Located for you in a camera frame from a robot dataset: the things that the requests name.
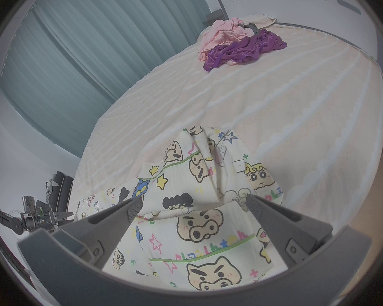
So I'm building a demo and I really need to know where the pink garment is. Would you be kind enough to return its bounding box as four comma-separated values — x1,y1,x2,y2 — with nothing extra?
198,17,253,61

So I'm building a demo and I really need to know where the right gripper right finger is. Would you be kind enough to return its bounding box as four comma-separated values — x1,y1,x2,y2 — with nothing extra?
245,194,334,269

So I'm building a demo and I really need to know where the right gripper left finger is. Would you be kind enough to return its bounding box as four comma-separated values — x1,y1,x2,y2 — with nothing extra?
53,197,143,269

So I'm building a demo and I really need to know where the blue-green curtain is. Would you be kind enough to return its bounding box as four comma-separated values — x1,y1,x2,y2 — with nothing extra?
32,0,211,99
0,11,116,159

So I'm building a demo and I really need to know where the white printed pyjama top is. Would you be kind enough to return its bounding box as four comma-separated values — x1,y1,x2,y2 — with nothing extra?
73,126,289,291

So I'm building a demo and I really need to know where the bed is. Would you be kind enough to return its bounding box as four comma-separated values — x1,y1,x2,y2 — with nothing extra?
69,0,383,283

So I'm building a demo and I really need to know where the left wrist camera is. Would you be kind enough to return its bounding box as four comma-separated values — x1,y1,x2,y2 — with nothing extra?
22,196,37,215

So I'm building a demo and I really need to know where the purple garment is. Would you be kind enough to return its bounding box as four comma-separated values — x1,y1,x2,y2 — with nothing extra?
203,29,288,72

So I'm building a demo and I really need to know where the cream pillow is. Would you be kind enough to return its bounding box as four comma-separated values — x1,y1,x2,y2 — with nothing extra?
243,13,277,28

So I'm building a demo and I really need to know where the dark grey garment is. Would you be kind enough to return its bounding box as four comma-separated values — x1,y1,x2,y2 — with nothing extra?
243,23,263,36

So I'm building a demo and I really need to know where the grey bedside table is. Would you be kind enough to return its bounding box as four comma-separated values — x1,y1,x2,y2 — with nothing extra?
203,10,224,27

